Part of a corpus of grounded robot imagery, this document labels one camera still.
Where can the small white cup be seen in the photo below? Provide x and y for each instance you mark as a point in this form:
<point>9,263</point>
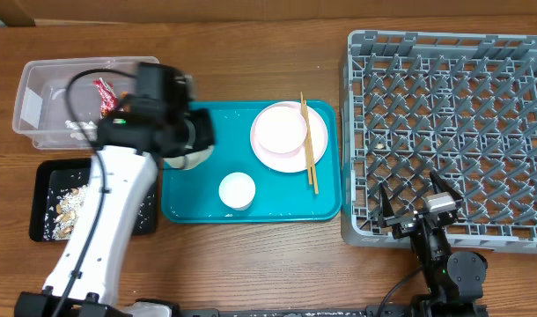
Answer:
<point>237,190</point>

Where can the red snack wrapper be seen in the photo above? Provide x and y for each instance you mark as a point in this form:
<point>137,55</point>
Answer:
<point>109,100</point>

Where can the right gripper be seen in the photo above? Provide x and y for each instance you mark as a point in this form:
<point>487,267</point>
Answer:
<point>403,224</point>

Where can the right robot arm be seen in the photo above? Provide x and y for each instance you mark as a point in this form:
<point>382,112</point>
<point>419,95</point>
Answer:
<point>454,279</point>

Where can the teal serving tray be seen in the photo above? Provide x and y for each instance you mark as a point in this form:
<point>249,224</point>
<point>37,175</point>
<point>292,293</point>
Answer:
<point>191,196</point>

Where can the wooden chopstick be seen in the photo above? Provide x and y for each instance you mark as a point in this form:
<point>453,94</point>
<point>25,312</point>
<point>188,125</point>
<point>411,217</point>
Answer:
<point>308,155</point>
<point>314,173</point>

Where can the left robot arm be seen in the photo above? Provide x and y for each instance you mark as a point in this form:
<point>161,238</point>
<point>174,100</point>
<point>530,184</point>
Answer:
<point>150,128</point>

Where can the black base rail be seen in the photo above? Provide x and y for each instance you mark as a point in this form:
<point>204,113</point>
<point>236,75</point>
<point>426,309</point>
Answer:
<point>295,312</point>

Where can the clear plastic bin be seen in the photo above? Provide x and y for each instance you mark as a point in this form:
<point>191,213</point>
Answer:
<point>40,112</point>

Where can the white bowl with food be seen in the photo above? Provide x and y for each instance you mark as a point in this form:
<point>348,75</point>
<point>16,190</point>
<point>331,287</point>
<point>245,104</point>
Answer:
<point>189,161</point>

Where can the rice and peanut shells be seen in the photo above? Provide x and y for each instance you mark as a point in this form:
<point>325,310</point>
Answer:
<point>66,196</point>

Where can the white tissue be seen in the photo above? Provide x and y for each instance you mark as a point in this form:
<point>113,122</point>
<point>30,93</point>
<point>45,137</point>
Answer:
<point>82,131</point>

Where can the black tray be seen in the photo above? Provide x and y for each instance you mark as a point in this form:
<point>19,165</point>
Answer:
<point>41,190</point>

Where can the grey dishwasher rack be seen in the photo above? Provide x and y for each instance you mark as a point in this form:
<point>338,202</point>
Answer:
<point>462,105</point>

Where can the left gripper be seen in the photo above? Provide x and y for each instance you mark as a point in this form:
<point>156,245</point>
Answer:
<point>204,136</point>

